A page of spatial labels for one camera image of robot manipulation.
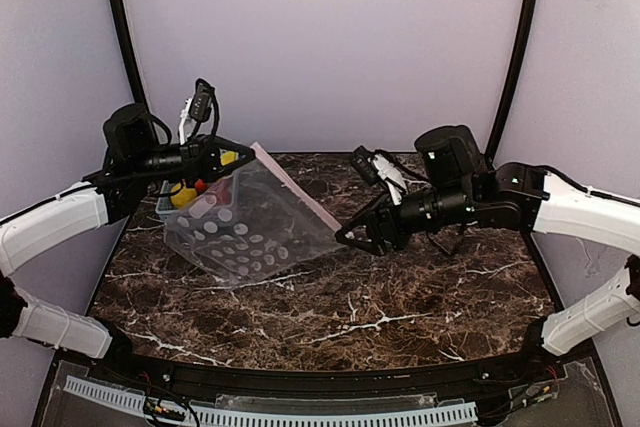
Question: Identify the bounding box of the black right frame post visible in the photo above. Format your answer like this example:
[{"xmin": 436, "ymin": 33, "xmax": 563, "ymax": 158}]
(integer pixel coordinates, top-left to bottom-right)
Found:
[{"xmin": 484, "ymin": 0, "xmax": 537, "ymax": 163}]

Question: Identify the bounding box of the white slotted cable duct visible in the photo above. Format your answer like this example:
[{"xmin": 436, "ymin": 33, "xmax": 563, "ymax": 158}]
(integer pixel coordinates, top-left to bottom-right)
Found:
[{"xmin": 63, "ymin": 376, "xmax": 479, "ymax": 426}]

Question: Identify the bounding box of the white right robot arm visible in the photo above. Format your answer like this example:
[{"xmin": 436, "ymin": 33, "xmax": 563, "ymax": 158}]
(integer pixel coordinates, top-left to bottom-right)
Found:
[{"xmin": 335, "ymin": 125, "xmax": 639, "ymax": 356}]

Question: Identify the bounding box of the red fruit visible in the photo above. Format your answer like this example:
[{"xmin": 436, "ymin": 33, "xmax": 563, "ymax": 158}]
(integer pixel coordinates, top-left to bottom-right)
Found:
[{"xmin": 204, "ymin": 179, "xmax": 234, "ymax": 206}]

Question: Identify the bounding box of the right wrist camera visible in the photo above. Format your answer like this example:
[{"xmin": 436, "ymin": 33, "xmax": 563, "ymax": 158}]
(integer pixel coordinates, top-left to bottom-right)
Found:
[{"xmin": 350, "ymin": 146, "xmax": 408, "ymax": 206}]

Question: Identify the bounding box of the black left frame post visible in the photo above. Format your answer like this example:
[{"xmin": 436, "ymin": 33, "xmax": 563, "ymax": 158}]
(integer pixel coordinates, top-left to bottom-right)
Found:
[{"xmin": 108, "ymin": 0, "xmax": 149, "ymax": 108}]

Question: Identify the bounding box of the black front table rail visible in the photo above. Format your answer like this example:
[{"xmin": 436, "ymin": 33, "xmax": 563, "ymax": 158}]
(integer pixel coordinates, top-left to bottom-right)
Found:
[{"xmin": 83, "ymin": 344, "xmax": 565, "ymax": 417}]

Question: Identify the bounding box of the black frame post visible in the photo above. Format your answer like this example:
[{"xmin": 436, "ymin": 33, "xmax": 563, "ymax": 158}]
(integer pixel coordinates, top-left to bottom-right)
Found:
[
  {"xmin": 484, "ymin": 0, "xmax": 537, "ymax": 163},
  {"xmin": 108, "ymin": 0, "xmax": 149, "ymax": 108}
]

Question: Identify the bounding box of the orange fruit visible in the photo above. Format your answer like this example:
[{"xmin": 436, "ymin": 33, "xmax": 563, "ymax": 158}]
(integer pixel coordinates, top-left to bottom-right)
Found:
[{"xmin": 194, "ymin": 179, "xmax": 207, "ymax": 191}]

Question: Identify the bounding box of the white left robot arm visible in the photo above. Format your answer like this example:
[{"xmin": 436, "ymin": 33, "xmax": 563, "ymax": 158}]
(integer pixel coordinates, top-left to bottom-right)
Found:
[{"xmin": 1, "ymin": 103, "xmax": 255, "ymax": 359}]

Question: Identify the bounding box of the yellow oblong fruit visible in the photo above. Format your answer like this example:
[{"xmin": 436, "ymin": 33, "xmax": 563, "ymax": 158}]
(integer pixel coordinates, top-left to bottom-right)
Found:
[{"xmin": 220, "ymin": 151, "xmax": 238, "ymax": 167}]

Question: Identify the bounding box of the clear zip top bag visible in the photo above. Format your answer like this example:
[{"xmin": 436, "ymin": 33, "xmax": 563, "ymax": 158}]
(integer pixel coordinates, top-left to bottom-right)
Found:
[{"xmin": 164, "ymin": 143, "xmax": 340, "ymax": 288}]

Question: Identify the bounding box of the yellow round fruit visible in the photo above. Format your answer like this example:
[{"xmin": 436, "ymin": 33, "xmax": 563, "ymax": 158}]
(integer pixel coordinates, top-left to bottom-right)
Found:
[{"xmin": 169, "ymin": 184, "xmax": 198, "ymax": 209}]

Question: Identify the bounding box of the blue plastic basket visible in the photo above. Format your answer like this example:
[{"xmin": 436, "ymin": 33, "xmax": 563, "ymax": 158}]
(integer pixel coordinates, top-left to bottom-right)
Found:
[{"xmin": 155, "ymin": 174, "xmax": 238, "ymax": 225}]

